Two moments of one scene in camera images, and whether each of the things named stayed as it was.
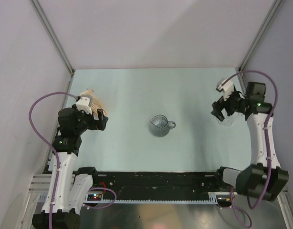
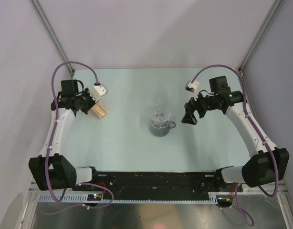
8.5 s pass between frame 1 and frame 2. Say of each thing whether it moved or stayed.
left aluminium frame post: stayed
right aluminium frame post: stayed
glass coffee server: stayed
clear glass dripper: moved
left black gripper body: moved
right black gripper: moved
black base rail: stayed
